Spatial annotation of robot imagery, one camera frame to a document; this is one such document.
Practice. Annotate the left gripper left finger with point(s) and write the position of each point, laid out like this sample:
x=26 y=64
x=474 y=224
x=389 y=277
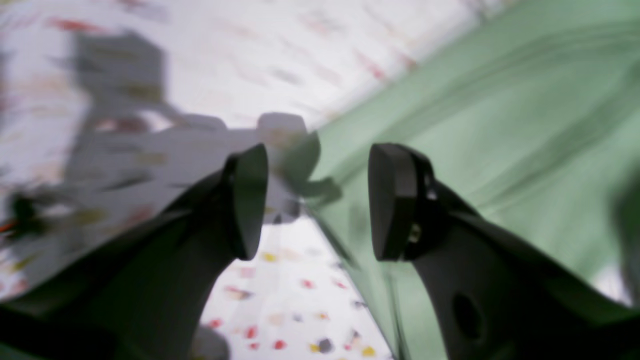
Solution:
x=141 y=295

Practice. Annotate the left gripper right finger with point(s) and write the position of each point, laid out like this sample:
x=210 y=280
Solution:
x=494 y=295

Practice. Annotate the light green T-shirt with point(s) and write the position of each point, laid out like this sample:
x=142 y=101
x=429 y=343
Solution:
x=533 y=119

